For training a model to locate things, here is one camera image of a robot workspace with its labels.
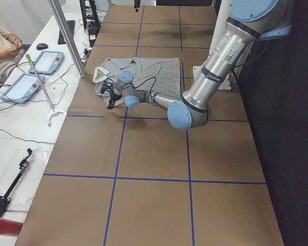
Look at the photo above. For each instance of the clear plastic sheet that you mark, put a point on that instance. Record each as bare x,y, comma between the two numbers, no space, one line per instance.
23,193

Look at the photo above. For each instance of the aluminium frame post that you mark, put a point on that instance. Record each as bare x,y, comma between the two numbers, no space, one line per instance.
62,23

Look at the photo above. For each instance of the black computer mouse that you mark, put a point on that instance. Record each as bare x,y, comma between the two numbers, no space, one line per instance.
41,46

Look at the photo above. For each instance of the person in beige shirt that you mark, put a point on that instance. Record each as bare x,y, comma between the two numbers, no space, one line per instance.
11,49

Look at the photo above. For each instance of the metal reacher grabber stick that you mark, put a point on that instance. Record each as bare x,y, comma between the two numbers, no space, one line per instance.
55,111

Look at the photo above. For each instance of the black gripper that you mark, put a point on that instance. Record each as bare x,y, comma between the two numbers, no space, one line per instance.
114,97
136,4

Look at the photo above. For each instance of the blue white striped polo shirt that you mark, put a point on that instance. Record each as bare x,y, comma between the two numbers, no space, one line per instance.
159,74

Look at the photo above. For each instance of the black box with label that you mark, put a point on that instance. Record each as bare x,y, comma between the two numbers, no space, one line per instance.
92,33

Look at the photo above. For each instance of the upper blue teach pendant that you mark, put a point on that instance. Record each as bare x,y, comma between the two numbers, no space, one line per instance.
47,62

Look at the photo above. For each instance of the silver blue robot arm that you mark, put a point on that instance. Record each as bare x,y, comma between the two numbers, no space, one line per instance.
247,22

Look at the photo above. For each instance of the red cylinder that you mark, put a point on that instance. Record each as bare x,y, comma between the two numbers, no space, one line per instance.
10,227

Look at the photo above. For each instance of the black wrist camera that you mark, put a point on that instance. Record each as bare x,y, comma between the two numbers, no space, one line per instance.
107,86

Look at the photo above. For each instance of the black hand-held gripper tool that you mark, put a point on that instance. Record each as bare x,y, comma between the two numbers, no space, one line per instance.
5,199

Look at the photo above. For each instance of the lower blue teach pendant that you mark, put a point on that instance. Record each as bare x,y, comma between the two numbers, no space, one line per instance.
22,89

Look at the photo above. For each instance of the blue teach pendant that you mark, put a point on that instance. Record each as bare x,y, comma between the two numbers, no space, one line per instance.
22,89
47,62

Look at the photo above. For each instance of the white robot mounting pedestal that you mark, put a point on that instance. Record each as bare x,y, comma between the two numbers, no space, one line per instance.
212,73

